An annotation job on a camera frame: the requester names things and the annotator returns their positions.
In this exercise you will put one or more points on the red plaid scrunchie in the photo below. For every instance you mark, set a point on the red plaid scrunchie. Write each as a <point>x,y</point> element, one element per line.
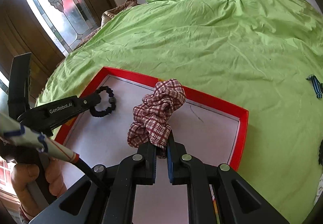
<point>152,115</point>

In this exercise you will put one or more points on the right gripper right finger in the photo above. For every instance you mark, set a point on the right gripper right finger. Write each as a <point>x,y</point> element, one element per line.
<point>217,194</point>

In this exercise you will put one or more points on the brown blanket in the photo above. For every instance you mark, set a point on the brown blanket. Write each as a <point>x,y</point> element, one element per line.
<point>106,17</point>

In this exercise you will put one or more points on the fingers of the left gripper view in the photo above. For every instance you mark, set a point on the fingers of the left gripper view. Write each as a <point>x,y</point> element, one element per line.
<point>89,101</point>

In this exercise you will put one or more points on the red tray box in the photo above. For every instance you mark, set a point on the red tray box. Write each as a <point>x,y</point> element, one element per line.
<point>212,129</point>

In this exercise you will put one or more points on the stained glass door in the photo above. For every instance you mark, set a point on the stained glass door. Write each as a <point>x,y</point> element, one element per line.
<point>67,22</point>

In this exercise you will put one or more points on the blue striped strap watch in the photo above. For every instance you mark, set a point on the blue striped strap watch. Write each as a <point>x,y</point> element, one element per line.
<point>317,86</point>

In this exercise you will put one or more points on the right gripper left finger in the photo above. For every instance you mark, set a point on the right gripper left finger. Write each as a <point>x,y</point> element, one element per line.
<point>112,201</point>

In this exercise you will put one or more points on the green bed cover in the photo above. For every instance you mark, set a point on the green bed cover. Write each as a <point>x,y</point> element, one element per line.
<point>254,53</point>

